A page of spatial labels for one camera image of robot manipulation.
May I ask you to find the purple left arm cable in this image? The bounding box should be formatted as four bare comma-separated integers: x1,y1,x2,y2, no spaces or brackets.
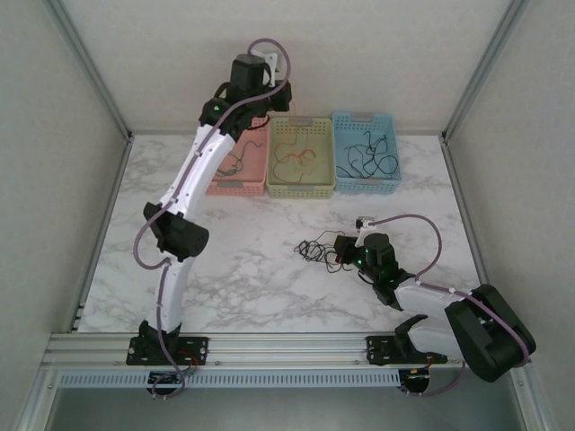
133,38,293,402

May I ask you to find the knotted orange cable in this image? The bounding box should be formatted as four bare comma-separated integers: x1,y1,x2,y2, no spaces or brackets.
280,145,319,165

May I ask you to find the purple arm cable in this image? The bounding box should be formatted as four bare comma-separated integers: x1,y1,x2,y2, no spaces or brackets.
370,213,534,399
133,38,293,402

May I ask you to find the short green cable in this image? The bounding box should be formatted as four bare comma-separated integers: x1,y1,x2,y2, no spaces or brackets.
215,159,243,179

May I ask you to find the thin black cable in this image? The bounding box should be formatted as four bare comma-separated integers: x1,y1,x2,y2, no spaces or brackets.
337,147,400,180
294,240,336,264

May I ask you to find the long green cable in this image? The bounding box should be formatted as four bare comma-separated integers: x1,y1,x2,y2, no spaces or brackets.
228,140,265,168

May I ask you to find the thin orange cable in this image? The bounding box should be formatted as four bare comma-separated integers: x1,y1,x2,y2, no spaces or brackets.
271,101,332,184

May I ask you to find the aluminium frame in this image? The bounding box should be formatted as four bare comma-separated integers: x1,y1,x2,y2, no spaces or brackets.
0,0,575,431

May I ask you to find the white slotted cable duct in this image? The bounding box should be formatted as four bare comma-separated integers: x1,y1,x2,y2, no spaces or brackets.
57,370,402,389

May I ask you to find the pink perforated plastic basket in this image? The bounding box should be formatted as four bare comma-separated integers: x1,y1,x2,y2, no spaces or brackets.
205,114,270,198

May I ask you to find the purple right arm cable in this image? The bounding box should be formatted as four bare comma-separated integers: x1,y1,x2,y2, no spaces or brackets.
370,213,534,399

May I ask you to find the thick black cable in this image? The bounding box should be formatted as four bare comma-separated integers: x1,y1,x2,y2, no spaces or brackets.
348,130,390,180

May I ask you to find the pale green perforated plastic basket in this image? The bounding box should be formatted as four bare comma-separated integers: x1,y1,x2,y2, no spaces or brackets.
265,116,337,200

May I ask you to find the blue perforated plastic basket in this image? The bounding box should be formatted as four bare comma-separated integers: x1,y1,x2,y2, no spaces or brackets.
332,110,404,195

